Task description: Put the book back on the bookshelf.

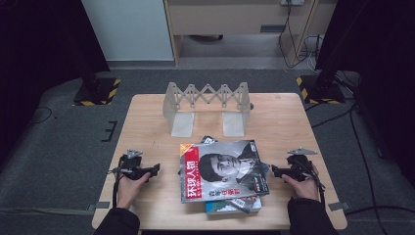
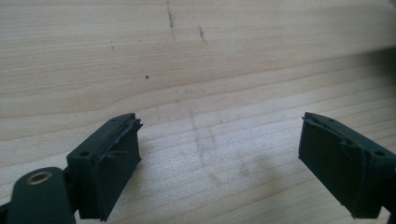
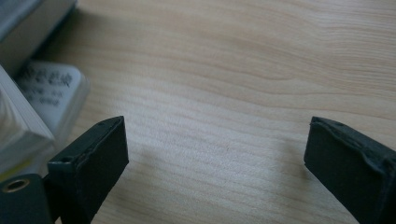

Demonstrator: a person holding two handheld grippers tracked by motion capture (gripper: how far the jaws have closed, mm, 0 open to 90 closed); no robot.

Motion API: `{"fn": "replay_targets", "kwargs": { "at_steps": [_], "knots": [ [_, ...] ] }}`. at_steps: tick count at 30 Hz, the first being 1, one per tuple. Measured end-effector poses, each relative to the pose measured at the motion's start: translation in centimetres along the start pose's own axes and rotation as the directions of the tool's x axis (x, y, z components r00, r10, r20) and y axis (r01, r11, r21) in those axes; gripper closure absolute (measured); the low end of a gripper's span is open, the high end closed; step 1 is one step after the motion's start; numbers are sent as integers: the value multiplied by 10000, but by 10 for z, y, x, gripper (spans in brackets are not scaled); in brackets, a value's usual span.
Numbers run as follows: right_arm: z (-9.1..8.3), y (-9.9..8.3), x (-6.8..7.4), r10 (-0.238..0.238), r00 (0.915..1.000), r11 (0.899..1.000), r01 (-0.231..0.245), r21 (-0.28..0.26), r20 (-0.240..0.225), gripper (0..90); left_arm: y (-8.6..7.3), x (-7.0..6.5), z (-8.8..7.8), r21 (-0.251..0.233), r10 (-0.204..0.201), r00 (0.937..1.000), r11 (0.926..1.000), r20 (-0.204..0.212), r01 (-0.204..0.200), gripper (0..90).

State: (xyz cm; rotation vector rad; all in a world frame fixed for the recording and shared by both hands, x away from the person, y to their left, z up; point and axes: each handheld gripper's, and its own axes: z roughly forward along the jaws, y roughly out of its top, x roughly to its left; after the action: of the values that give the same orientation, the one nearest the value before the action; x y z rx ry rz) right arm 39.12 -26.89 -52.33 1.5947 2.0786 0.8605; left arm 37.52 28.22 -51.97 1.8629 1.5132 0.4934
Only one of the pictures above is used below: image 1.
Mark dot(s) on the grey metal expandable book stand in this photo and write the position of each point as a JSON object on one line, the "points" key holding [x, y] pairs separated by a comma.
{"points": [[182, 124]]}

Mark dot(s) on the person's right hand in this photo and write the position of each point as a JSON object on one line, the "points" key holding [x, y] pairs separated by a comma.
{"points": [[305, 189]]}

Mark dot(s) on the black curtain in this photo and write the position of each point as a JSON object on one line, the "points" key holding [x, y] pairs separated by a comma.
{"points": [[39, 49], [385, 49]]}

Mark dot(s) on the white power strip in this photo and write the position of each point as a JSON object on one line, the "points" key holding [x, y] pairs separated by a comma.
{"points": [[292, 2]]}

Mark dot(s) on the wooden cabinet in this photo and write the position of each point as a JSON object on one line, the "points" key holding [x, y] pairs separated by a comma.
{"points": [[228, 18]]}

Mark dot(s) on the blue book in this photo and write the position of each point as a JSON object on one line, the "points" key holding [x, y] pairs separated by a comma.
{"points": [[217, 208]]}

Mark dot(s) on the black stand base yellow stripes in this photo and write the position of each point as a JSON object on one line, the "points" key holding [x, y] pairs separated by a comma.
{"points": [[98, 93], [321, 91]]}

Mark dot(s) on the white panel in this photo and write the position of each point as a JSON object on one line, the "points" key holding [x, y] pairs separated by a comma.
{"points": [[130, 29]]}

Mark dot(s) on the magazine with portrait cover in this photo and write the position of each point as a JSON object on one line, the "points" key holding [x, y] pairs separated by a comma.
{"points": [[225, 169]]}

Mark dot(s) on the grey tape strip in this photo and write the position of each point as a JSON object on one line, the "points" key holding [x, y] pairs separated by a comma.
{"points": [[99, 206], [339, 206]]}

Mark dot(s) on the person's left hand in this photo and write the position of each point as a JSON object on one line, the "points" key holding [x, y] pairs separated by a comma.
{"points": [[127, 191]]}

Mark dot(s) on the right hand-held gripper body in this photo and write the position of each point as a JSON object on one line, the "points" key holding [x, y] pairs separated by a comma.
{"points": [[298, 168]]}

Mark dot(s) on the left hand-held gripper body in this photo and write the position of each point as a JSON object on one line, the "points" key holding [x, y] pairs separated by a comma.
{"points": [[132, 168]]}

